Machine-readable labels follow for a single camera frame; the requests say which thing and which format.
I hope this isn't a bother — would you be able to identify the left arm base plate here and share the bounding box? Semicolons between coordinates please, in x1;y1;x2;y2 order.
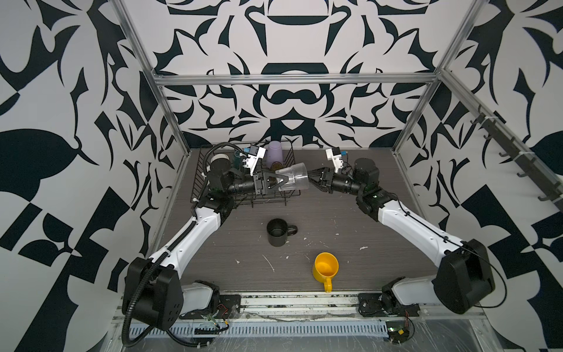
179;294;241;320

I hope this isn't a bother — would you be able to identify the clear glass cup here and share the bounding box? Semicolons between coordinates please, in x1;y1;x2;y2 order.
276;163;309;192

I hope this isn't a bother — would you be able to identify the black wire dish rack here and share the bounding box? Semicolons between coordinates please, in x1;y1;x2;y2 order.
191;142;301;208

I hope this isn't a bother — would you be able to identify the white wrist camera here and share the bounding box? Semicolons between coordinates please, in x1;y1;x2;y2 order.
325;148;346;173
242;145;266;176

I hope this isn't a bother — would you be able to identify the green mug white inside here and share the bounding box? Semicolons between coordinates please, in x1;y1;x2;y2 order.
233;151;246;171

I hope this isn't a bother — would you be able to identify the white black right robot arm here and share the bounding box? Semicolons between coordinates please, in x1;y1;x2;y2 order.
308;158;500;315

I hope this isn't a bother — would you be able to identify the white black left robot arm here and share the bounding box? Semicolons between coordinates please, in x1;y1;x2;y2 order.
121;142;297;348

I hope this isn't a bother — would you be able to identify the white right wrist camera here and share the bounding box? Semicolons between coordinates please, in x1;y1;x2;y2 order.
325;148;346;173

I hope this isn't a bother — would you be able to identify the olive tinted glass cup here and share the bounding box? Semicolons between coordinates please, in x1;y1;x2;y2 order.
270;161;284;172

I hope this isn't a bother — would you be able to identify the black wall hook rail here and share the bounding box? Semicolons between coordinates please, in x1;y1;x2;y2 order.
472;105;562;213

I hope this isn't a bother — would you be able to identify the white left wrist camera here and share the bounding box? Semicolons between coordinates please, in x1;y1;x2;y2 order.
242;145;266;176

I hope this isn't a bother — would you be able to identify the white mug red inside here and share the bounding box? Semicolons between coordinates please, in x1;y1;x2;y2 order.
209;153;232;172

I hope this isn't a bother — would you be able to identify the black ceramic mug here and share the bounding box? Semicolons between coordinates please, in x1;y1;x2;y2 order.
267;219;299;247

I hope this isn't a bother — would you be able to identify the white slotted cable duct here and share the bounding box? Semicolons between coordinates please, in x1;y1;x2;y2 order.
131;320;390;339

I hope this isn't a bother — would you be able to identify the lilac plastic cup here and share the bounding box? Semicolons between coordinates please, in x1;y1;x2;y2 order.
266;141;283;169

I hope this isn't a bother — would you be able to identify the yellow ceramic mug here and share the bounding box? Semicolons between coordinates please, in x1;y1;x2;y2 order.
312;252;340;293

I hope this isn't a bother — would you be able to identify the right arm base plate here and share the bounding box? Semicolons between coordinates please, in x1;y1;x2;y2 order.
358;292;420;318

